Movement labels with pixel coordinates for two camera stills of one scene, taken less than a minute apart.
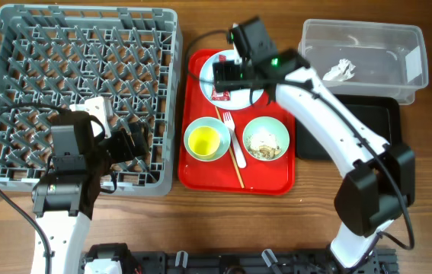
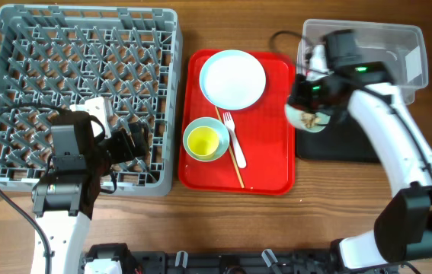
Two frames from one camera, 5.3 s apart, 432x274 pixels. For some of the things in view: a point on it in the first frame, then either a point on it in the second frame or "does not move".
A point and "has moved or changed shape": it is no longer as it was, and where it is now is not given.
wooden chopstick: (232, 153) does not move
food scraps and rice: (264, 145) has moved or changed shape
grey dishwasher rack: (44, 57) does not move
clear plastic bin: (366, 58) does not move
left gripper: (122, 138) does not move
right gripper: (225, 71) -> (297, 97)
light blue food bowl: (266, 138) -> (293, 116)
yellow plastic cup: (203, 141) does not move
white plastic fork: (229, 122) does not move
